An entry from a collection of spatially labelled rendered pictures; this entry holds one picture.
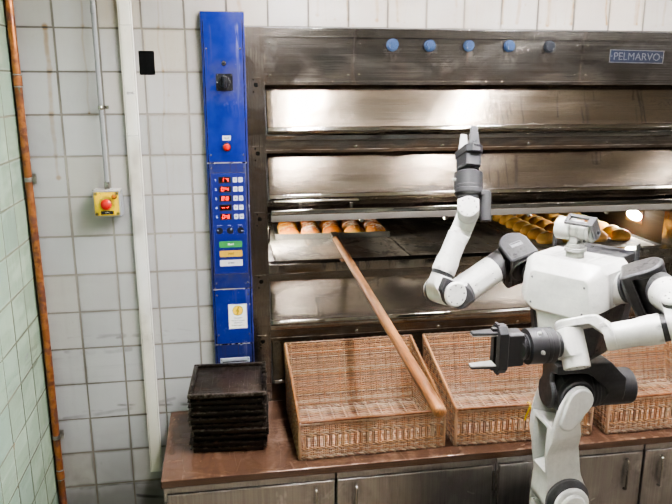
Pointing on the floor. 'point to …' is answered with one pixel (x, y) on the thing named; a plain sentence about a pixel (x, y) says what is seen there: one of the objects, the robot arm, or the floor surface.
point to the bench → (408, 471)
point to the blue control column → (217, 33)
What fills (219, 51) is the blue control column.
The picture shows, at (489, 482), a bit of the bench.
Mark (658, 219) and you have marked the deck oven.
